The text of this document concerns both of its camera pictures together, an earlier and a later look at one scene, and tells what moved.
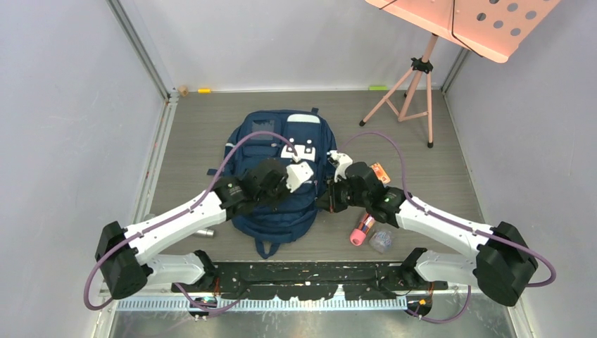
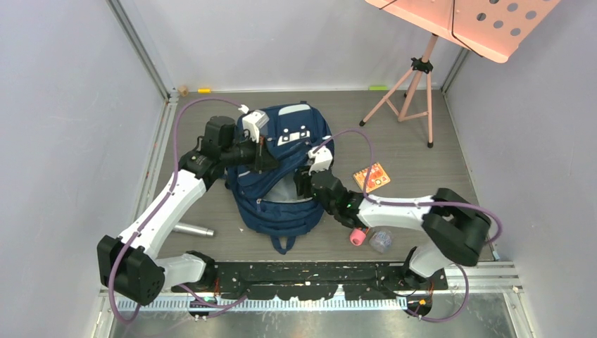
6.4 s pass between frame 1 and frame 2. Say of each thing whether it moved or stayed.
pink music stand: stayed
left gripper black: moved
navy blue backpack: moved
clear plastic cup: stayed
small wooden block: stayed
